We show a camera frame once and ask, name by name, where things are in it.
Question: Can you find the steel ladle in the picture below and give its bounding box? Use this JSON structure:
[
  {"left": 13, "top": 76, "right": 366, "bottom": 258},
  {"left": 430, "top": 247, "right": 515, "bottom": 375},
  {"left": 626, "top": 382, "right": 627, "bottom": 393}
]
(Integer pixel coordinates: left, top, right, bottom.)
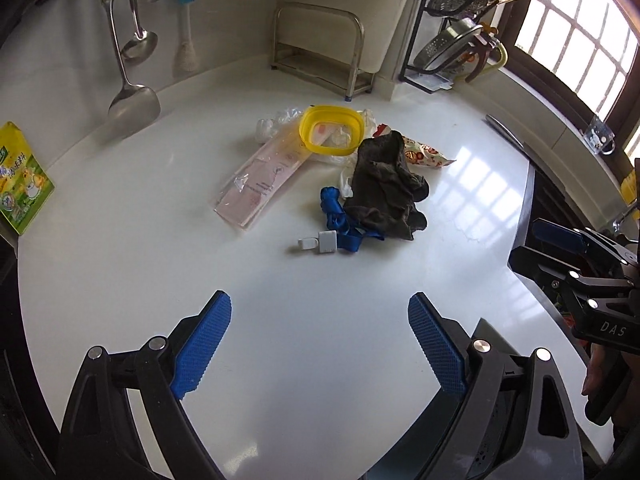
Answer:
[{"left": 120, "top": 0, "right": 159, "bottom": 62}]

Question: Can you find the clear plastic bag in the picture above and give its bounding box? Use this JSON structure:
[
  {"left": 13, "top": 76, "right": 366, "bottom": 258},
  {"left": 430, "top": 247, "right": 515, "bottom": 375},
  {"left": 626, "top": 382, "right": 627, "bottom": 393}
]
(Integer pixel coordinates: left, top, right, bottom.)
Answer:
[{"left": 257, "top": 106, "right": 307, "bottom": 145}]

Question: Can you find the white cutting board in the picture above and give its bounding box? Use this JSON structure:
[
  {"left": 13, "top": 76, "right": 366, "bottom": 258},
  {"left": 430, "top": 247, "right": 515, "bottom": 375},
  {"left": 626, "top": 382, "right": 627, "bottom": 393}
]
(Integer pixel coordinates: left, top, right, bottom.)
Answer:
[{"left": 280, "top": 0, "right": 435, "bottom": 82}]

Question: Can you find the white plastic hook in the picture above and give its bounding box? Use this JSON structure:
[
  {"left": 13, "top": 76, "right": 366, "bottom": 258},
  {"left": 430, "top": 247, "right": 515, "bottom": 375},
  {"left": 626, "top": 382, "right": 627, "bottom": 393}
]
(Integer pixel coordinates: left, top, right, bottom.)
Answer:
[{"left": 292, "top": 230, "right": 340, "bottom": 254}]

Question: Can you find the yellow rimmed plastic container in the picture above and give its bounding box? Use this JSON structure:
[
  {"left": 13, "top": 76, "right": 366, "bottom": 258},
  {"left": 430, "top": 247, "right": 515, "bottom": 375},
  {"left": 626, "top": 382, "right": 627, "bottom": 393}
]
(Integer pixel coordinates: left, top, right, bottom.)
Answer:
[{"left": 299, "top": 105, "right": 365, "bottom": 156}]

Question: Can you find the blue lanyard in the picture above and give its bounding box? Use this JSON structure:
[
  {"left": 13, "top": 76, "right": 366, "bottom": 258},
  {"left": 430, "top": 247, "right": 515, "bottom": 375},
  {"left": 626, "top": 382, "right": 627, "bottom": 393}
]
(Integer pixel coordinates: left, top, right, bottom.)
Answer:
[{"left": 320, "top": 186, "right": 387, "bottom": 255}]

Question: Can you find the yellow bottle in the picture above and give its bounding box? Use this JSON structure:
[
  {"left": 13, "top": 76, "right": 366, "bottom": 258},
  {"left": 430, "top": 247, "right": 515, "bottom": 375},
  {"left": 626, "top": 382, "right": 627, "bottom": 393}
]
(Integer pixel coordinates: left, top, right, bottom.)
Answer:
[{"left": 620, "top": 169, "right": 640, "bottom": 207}]

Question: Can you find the steel spatula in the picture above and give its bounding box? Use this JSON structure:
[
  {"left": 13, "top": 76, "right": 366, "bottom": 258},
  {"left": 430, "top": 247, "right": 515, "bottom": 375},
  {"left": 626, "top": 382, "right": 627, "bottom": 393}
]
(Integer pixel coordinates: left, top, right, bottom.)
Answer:
[{"left": 100, "top": 0, "right": 162, "bottom": 133}]

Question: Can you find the steel knife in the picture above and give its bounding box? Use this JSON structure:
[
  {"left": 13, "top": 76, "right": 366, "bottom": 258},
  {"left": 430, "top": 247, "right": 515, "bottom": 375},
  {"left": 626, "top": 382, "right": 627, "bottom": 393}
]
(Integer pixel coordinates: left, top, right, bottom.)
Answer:
[{"left": 485, "top": 114, "right": 527, "bottom": 152}]

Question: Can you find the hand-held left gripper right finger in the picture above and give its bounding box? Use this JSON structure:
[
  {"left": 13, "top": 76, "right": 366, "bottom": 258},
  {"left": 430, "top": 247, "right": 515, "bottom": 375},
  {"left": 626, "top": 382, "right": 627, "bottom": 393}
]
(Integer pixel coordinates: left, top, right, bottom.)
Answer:
[{"left": 407, "top": 291, "right": 587, "bottom": 480}]

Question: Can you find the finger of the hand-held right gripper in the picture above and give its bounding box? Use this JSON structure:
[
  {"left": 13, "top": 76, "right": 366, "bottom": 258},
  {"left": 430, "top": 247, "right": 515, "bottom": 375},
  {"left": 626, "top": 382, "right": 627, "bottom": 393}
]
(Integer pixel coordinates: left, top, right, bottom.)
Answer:
[
  {"left": 508, "top": 245, "right": 636, "bottom": 313},
  {"left": 531, "top": 217, "right": 632, "bottom": 267}
]

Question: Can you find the dark brown cloth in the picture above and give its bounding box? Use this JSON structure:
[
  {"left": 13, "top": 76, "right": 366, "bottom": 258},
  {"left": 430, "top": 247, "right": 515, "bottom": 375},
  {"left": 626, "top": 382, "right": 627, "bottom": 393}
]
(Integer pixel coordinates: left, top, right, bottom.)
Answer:
[{"left": 342, "top": 130, "right": 431, "bottom": 242}]

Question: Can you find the white brush with blue grip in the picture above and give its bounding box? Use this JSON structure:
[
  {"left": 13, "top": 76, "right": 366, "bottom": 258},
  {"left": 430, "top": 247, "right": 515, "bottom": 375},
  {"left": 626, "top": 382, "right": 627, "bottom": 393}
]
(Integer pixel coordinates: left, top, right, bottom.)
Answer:
[{"left": 173, "top": 0, "right": 200, "bottom": 75}]

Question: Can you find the white drip tray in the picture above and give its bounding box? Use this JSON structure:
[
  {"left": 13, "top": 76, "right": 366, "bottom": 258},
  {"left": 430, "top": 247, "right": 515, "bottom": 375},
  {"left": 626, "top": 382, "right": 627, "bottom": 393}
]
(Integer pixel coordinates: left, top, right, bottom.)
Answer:
[{"left": 404, "top": 72, "right": 455, "bottom": 93}]

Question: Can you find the red white snack wrapper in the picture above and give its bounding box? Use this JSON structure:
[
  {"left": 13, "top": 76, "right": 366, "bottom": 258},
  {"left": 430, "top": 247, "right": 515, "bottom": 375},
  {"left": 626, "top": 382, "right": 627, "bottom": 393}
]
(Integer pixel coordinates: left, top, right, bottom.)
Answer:
[{"left": 372, "top": 124, "right": 457, "bottom": 174}]

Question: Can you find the black dish rack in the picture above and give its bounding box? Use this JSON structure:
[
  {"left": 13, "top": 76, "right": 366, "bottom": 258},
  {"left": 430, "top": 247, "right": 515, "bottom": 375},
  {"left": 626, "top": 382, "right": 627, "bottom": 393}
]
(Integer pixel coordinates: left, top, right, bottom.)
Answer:
[{"left": 397, "top": 0, "right": 507, "bottom": 94}]

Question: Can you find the gridded window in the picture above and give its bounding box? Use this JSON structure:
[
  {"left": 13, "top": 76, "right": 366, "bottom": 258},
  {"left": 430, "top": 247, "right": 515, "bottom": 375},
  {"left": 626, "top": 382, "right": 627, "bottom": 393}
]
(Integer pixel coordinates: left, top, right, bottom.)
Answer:
[{"left": 514, "top": 0, "right": 640, "bottom": 133}]

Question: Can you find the yellow handled pot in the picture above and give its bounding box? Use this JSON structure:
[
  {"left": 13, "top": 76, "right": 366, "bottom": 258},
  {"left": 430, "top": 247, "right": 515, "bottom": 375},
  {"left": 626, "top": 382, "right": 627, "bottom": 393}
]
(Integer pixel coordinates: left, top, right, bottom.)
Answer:
[{"left": 466, "top": 24, "right": 509, "bottom": 84}]

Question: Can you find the yellow green printed box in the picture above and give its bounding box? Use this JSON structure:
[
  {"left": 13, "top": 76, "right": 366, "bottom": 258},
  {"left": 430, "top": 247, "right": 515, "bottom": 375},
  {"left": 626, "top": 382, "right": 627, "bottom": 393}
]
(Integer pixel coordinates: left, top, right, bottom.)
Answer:
[{"left": 0, "top": 121, "right": 55, "bottom": 236}]

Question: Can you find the perforated steel pan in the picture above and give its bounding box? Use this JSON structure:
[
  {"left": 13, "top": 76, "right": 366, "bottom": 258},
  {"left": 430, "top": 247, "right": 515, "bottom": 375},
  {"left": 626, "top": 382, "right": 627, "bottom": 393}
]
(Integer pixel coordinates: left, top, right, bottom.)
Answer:
[{"left": 414, "top": 17, "right": 495, "bottom": 77}]

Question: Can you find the steel countertop rack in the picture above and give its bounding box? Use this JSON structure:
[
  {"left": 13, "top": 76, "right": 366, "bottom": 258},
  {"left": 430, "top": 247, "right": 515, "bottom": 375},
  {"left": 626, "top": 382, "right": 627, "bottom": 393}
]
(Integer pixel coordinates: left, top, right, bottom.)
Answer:
[{"left": 270, "top": 3, "right": 377, "bottom": 103}]

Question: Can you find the clear glass mug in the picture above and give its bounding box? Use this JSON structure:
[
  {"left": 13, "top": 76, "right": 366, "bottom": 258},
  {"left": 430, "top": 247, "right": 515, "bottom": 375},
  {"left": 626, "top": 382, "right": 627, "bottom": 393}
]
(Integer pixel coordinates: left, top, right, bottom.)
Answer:
[{"left": 581, "top": 115, "right": 616, "bottom": 155}]

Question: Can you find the person's right hand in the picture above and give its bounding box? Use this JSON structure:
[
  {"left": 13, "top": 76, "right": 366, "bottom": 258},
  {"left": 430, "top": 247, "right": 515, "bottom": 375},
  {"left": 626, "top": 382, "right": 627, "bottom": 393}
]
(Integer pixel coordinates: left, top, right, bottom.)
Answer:
[{"left": 581, "top": 346, "right": 640, "bottom": 433}]

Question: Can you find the pink clear plastic package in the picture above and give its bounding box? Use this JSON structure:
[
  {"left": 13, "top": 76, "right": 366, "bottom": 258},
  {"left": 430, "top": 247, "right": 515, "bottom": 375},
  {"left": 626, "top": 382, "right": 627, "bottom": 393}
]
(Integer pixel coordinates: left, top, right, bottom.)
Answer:
[{"left": 215, "top": 127, "right": 327, "bottom": 232}]

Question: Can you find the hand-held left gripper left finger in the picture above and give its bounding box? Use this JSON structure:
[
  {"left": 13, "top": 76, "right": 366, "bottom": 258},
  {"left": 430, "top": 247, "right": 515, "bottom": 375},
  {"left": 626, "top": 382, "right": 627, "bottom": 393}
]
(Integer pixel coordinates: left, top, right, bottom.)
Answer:
[{"left": 57, "top": 290, "right": 233, "bottom": 480}]

